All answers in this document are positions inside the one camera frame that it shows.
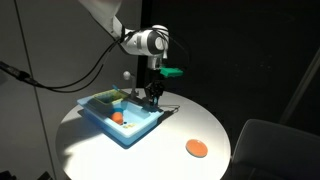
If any orange toy plate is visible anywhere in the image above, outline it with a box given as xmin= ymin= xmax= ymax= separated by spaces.
xmin=185 ymin=139 xmax=208 ymax=158

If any yellow-green dish rack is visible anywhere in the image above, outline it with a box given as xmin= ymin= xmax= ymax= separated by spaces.
xmin=93 ymin=89 xmax=129 ymax=105

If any blue toy brush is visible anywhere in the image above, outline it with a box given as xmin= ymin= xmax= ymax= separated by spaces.
xmin=152 ymin=96 xmax=158 ymax=106

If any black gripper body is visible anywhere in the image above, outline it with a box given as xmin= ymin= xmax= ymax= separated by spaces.
xmin=145 ymin=76 xmax=165 ymax=98

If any orange toy cup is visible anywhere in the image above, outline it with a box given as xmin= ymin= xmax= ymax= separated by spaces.
xmin=111 ymin=112 xmax=124 ymax=125

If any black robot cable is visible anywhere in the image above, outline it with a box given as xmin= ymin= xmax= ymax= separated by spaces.
xmin=0 ymin=26 xmax=193 ymax=94

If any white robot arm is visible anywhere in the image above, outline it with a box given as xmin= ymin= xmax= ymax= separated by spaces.
xmin=78 ymin=0 xmax=169 ymax=71

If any light blue toy sink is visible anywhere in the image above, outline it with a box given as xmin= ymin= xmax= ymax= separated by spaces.
xmin=77 ymin=96 xmax=163 ymax=146

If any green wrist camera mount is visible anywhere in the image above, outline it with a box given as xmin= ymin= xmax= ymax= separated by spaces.
xmin=160 ymin=67 xmax=183 ymax=78

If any grey chair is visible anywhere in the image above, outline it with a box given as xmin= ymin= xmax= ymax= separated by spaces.
xmin=223 ymin=119 xmax=320 ymax=180

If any grey toy faucet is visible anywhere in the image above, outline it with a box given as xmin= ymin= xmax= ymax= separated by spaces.
xmin=123 ymin=71 xmax=140 ymax=101

